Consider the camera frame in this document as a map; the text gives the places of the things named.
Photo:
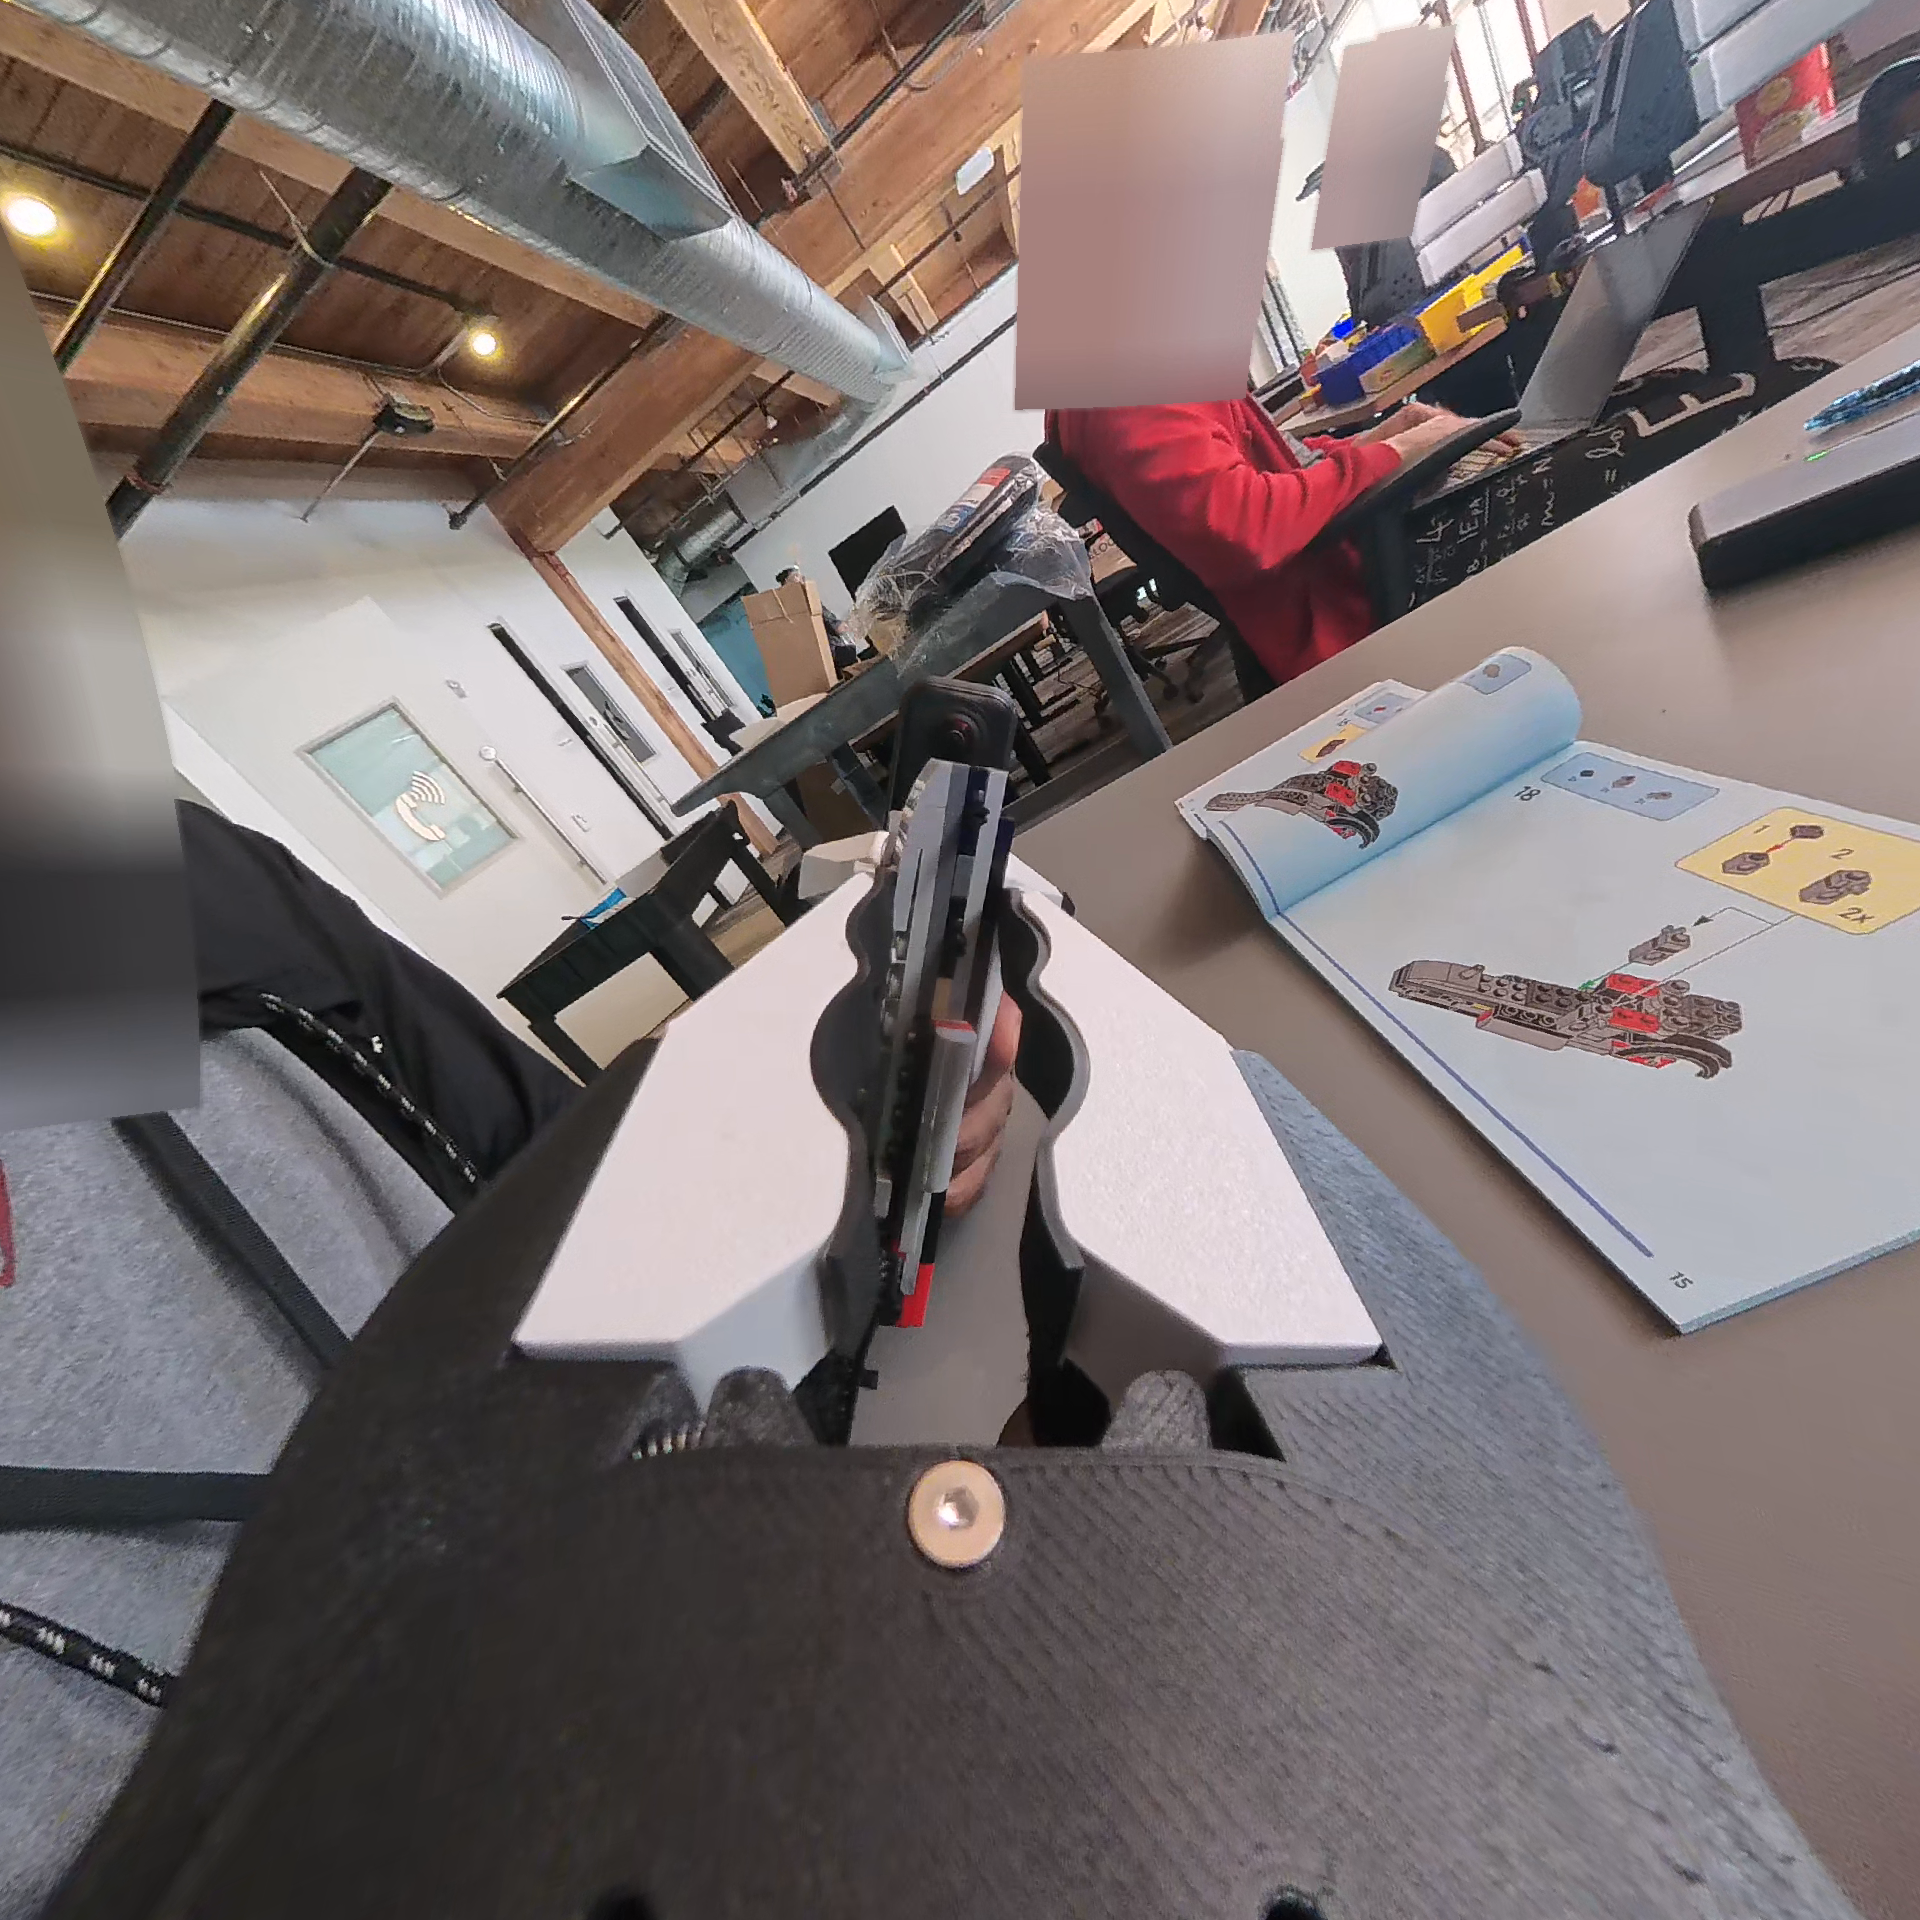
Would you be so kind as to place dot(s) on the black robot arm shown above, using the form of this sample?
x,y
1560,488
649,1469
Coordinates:
x,y
1606,90

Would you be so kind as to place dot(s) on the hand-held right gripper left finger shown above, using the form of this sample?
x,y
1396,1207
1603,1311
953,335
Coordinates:
x,y
691,1186

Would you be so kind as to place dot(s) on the red canister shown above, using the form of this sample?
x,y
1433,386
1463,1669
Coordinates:
x,y
1786,106

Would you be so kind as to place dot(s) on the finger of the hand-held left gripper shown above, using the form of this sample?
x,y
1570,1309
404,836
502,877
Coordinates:
x,y
1049,896
849,867

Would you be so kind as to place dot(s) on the cardboard box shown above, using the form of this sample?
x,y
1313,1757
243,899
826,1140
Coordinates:
x,y
787,645

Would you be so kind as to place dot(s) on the black computer monitor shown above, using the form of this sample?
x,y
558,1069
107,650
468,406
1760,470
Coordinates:
x,y
866,551

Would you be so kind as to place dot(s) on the blue pen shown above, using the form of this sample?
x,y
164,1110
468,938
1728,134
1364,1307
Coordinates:
x,y
1868,406

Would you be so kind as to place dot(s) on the grey laptop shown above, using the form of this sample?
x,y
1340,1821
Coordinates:
x,y
1611,330

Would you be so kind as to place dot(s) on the brick instruction booklet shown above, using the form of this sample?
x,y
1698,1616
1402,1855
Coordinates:
x,y
1575,1172

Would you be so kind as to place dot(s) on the person's left hand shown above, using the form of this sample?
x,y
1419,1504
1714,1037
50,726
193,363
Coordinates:
x,y
990,1110

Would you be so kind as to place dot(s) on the person's black jacket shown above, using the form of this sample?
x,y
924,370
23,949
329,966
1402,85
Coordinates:
x,y
375,974

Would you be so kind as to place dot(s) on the silver ventilation duct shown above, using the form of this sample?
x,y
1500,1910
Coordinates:
x,y
451,106

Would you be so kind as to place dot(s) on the grey desk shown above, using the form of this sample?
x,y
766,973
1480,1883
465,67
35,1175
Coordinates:
x,y
1724,1501

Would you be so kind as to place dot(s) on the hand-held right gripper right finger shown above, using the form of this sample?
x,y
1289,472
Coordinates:
x,y
1201,1186

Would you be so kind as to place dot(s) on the yellow storage bin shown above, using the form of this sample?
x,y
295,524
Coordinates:
x,y
1470,316

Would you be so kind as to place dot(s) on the black power bank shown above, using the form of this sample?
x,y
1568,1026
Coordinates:
x,y
1815,517

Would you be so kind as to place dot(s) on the black cloth with white writing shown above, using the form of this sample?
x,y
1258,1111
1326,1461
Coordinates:
x,y
1500,524

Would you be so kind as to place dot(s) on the grey brick model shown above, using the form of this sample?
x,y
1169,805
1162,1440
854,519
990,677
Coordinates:
x,y
944,931

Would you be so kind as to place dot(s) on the person's grey shirt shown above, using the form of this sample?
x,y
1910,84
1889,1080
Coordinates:
x,y
150,1350

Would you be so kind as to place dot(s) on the clear plastic wrapped bundle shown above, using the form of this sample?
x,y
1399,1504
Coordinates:
x,y
974,547

